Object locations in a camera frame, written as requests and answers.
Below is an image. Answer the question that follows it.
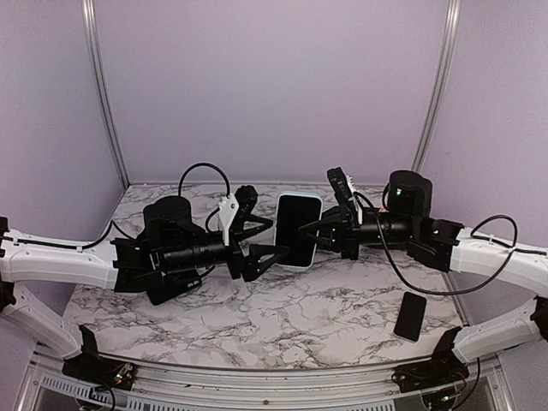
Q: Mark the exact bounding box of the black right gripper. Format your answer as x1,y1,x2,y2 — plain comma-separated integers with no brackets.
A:
299,201,417,259

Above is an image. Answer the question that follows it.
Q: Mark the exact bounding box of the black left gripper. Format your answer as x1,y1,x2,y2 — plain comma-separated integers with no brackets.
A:
163,215,289,281

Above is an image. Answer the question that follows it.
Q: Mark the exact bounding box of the light blue phone case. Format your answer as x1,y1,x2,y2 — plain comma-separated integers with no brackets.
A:
269,191,323,270

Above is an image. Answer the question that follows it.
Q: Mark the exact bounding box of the black phone case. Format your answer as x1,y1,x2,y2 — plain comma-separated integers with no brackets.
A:
146,279,202,306

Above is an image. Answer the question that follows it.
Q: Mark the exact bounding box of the black smartphone green edge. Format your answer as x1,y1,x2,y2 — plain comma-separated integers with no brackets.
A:
393,292,426,343

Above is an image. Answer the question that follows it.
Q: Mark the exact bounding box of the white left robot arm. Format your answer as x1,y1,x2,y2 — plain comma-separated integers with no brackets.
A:
1,186,289,381

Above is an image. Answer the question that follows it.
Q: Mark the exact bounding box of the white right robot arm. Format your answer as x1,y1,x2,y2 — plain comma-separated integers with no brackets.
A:
298,168,547,384

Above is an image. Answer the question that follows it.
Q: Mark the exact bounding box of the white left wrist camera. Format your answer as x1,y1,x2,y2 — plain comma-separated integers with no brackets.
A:
217,194,239,247

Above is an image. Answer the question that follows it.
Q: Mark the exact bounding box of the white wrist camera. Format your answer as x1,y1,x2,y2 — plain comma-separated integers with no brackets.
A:
346,175,363,225
217,194,239,247

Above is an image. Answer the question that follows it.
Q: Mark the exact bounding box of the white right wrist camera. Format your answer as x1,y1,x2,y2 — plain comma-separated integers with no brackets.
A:
346,175,363,225

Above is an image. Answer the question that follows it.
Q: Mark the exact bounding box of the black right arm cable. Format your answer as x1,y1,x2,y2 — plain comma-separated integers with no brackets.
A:
354,192,519,296

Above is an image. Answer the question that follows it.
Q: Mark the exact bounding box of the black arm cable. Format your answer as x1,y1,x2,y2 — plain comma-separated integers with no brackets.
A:
354,192,519,296
0,161,232,253

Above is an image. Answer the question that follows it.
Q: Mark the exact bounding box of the aluminium front rail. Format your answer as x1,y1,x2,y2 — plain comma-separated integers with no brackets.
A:
15,346,515,410

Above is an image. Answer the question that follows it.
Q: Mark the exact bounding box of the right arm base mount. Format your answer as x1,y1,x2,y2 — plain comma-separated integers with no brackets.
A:
391,327,469,393

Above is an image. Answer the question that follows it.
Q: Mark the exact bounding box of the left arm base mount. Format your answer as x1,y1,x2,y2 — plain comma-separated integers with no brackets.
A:
62,325,137,390

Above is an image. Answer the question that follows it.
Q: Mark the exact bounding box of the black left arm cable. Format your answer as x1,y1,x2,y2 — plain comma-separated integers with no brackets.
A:
0,161,232,253

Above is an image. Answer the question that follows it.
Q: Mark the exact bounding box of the right aluminium frame post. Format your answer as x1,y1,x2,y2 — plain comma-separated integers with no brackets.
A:
412,0,462,173

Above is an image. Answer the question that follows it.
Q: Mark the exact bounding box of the aluminium frame post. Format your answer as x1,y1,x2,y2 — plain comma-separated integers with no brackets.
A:
81,0,130,191
412,0,462,173

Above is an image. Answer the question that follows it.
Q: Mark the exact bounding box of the left aluminium frame post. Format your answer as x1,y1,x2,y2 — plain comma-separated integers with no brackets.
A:
81,0,130,191

